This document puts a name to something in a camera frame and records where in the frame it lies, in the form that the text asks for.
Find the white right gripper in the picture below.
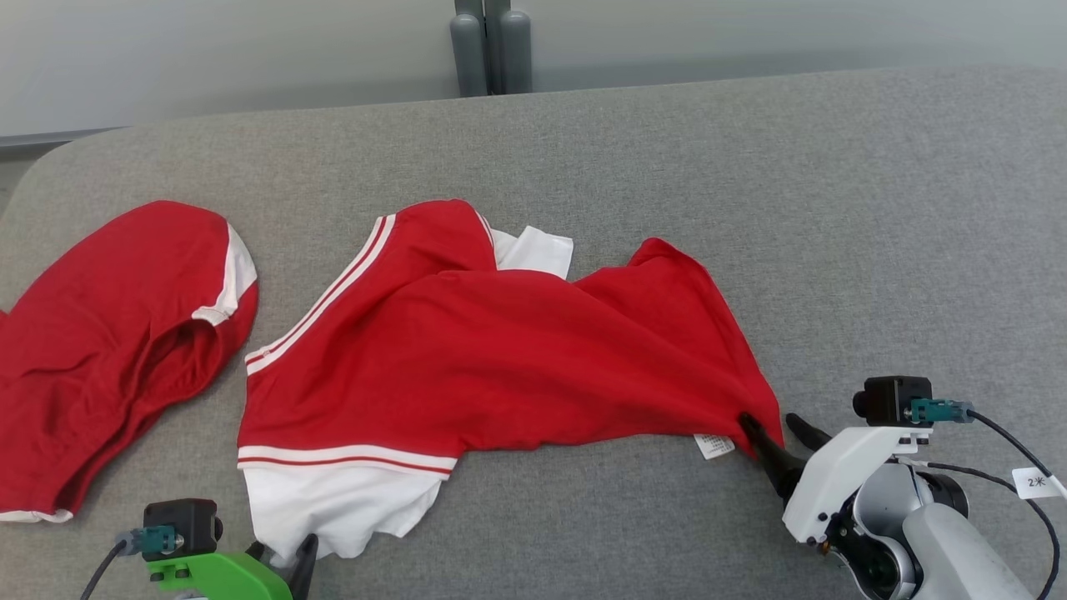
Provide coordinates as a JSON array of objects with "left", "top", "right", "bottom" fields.
[{"left": 738, "top": 412, "right": 934, "bottom": 547}]

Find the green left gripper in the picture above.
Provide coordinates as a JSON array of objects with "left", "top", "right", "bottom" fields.
[{"left": 146, "top": 533, "right": 320, "bottom": 600}]

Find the grey partition post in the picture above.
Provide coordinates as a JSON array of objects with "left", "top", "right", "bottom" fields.
[
  {"left": 450, "top": 0, "right": 489, "bottom": 98},
  {"left": 483, "top": 0, "right": 533, "bottom": 95}
]

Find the white cable label tag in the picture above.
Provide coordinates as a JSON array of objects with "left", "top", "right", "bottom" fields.
[{"left": 1011, "top": 467, "right": 1065, "bottom": 501}]

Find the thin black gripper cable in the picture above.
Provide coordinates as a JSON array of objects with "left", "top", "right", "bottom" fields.
[{"left": 894, "top": 456, "right": 1047, "bottom": 513}]

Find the left camera cable teal plug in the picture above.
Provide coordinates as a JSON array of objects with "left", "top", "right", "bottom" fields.
[{"left": 79, "top": 527, "right": 181, "bottom": 600}]

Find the right camera cable teal plug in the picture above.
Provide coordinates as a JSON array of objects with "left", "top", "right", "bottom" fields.
[{"left": 910, "top": 398, "right": 1062, "bottom": 600}]

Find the grey wall skirting strip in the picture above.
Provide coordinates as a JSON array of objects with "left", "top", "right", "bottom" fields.
[{"left": 0, "top": 127, "right": 126, "bottom": 151}]

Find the red shorts white stripe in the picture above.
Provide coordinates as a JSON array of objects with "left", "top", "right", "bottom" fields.
[{"left": 0, "top": 200, "right": 259, "bottom": 524}]

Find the camera cable teal plug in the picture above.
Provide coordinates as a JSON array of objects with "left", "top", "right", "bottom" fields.
[
  {"left": 79, "top": 527, "right": 181, "bottom": 600},
  {"left": 910, "top": 398, "right": 1062, "bottom": 600}
]

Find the red white basketball jersey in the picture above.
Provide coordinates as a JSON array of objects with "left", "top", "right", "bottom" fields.
[{"left": 238, "top": 198, "right": 786, "bottom": 563}]

